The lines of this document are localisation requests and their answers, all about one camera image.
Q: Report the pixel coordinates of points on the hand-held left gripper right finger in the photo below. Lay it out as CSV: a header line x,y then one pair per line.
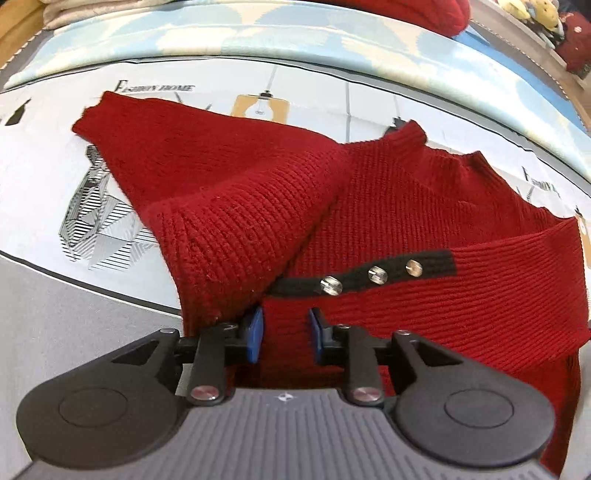
x,y
316,334

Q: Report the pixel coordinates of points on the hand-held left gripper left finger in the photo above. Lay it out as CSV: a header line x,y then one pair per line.
x,y
255,334

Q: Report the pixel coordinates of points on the red knit sweater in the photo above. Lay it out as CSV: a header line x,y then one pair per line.
x,y
258,221

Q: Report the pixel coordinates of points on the light blue blanket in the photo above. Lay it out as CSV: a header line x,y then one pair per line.
x,y
323,37

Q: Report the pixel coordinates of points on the red folded garment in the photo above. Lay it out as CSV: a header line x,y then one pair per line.
x,y
415,14

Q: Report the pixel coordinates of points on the beige folded cloth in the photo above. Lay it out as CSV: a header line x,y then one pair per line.
x,y
74,11

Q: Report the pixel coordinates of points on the yellow plush toys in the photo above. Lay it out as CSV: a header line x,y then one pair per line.
x,y
531,14

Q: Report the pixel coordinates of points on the dark red pillow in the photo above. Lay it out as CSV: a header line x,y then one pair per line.
x,y
577,44

